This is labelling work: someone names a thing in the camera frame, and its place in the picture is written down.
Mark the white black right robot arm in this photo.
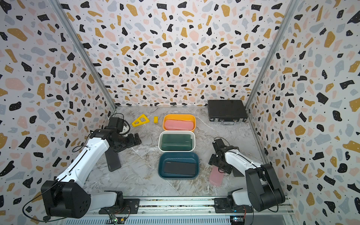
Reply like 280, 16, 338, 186
209, 137, 286, 212

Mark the yellow storage box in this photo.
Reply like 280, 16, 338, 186
163, 114, 197, 132

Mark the green pencil case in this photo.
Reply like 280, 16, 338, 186
160, 134, 193, 152

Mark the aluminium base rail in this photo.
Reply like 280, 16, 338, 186
59, 196, 298, 225

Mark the white storage box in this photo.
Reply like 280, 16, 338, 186
158, 130, 196, 152

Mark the black briefcase with metal latches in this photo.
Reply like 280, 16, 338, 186
207, 100, 248, 124

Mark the pink pencil case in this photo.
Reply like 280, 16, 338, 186
209, 166, 225, 187
164, 120, 195, 131

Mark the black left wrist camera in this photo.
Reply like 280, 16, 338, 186
107, 117, 124, 133

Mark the dark grey pencil case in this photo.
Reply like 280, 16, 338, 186
232, 167, 244, 177
164, 161, 197, 176
105, 148, 122, 172

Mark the teal storage box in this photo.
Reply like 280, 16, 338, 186
158, 152, 200, 180

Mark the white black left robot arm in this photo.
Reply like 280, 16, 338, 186
41, 128, 141, 218

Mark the yellow triangular ruler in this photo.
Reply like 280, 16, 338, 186
132, 114, 150, 128

